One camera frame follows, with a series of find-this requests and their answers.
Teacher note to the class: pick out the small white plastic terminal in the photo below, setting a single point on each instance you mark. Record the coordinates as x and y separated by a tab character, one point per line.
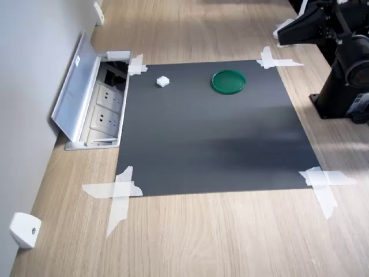
162	81

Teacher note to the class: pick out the round green lid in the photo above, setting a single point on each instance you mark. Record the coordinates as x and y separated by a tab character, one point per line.
229	82

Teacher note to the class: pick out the dark grey mat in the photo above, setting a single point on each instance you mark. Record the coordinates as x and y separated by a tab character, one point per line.
207	138

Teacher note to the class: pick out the white tape cross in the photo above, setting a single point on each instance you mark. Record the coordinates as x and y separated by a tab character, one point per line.
323	179
121	189
269	62
137	67

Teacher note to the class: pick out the white power socket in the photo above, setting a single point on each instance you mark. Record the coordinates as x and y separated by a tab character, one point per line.
109	98
105	118

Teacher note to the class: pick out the white plastic bracket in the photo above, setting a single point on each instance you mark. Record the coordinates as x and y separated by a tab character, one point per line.
24	231
98	14

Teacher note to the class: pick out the white camera stand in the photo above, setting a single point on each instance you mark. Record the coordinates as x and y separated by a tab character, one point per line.
284	24

